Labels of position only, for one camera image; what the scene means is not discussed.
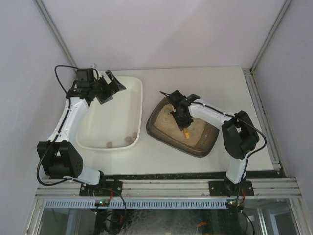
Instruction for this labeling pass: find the yellow litter scoop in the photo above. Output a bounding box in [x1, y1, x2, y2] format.
[182, 128, 190, 139]

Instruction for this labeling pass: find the dark brown litter box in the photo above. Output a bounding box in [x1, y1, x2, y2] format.
[146, 98, 219, 158]

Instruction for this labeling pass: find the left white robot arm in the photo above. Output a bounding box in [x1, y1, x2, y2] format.
[36, 68, 126, 186]

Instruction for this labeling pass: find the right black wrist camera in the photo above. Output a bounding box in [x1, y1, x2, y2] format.
[168, 90, 186, 107]

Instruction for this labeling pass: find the right aluminium frame post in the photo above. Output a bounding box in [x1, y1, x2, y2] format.
[250, 0, 293, 73]

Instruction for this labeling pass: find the aluminium frame post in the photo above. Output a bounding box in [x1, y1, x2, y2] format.
[33, 0, 77, 67]
[250, 0, 293, 73]

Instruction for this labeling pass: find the white plastic tray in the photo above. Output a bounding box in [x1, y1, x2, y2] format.
[76, 76, 143, 151]

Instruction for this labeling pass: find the right aluminium side rail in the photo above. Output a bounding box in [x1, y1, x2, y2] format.
[242, 68, 288, 176]

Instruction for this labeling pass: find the aluminium front rail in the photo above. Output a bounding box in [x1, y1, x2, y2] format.
[35, 178, 302, 199]

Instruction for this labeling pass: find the left aluminium frame post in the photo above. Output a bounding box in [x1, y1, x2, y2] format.
[33, 0, 77, 67]

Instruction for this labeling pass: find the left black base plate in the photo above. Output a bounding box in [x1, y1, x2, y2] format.
[79, 180, 123, 197]

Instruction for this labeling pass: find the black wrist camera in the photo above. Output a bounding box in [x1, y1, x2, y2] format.
[168, 90, 186, 107]
[76, 68, 95, 82]

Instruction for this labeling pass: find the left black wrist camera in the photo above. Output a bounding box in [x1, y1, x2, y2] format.
[76, 68, 95, 82]

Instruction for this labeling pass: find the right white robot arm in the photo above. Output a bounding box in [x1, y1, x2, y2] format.
[168, 91, 260, 184]

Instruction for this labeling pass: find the grey slotted cable duct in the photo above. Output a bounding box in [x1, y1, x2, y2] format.
[45, 198, 289, 209]

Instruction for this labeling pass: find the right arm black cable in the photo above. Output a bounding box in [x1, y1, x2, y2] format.
[159, 90, 267, 157]

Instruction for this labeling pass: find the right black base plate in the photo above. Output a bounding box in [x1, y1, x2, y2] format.
[208, 180, 254, 197]

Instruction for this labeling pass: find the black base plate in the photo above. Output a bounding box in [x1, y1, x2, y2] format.
[208, 180, 254, 197]
[79, 180, 123, 197]

